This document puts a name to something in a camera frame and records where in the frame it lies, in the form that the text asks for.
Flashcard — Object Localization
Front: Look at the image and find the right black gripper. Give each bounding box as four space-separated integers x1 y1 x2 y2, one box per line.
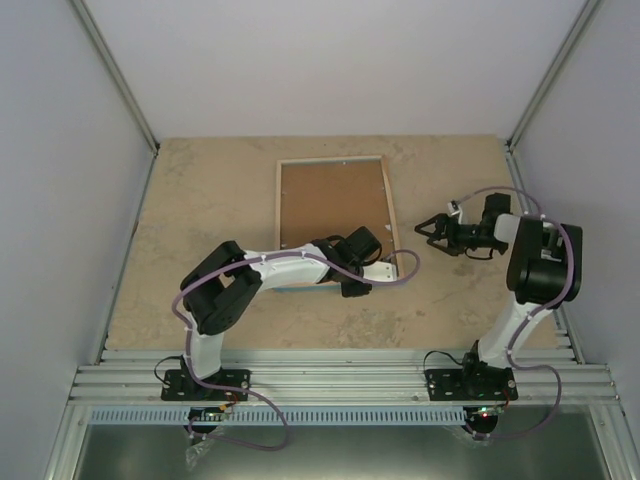
416 213 506 256

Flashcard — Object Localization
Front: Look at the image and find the brown cardboard backing board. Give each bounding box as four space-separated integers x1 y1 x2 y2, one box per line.
280 160 394 251

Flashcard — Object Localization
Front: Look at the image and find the wooden teal picture frame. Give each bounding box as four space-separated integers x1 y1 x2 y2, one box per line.
274 154 401 294

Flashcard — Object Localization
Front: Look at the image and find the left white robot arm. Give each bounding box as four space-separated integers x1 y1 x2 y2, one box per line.
165 226 382 399

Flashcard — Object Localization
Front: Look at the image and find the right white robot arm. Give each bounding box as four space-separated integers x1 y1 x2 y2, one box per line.
414 193 583 401

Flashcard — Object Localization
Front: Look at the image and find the right circuit board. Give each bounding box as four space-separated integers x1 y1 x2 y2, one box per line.
468 404 505 418

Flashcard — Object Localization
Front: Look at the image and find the circuit board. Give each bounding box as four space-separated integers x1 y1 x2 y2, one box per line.
187 405 233 423
468 404 505 418

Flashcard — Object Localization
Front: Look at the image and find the left circuit board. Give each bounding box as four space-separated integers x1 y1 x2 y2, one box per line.
187 405 233 423

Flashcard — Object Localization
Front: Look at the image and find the clear plastic bag scrap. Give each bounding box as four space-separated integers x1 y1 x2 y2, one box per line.
185 439 215 472

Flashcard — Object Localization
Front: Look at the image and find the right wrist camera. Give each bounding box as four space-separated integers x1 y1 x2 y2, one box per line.
447 200 465 225

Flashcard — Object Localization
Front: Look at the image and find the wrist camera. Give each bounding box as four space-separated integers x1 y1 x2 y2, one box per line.
363 261 399 284
447 200 465 225

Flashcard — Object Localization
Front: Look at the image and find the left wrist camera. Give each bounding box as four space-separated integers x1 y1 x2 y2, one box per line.
363 261 399 284

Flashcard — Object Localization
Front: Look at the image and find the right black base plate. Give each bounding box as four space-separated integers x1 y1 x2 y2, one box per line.
424 367 519 401

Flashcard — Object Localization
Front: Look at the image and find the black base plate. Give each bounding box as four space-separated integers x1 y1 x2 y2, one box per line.
160 369 250 402
424 367 519 401

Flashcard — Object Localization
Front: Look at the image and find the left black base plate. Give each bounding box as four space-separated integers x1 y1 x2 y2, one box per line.
160 369 250 402

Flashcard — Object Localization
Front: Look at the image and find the aluminium rail beam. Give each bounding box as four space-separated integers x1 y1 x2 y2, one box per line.
69 348 620 406

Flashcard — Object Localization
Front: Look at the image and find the right aluminium corner post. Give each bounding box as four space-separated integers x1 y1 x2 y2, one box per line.
505 0 604 153

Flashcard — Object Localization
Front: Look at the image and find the aluminium corner post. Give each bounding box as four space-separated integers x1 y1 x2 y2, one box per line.
505 0 604 153
68 0 160 156

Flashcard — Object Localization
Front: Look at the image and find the grey slotted cable duct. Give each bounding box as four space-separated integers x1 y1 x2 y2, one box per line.
88 405 466 427

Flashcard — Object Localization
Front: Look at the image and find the left aluminium corner post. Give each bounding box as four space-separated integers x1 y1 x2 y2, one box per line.
68 0 160 156

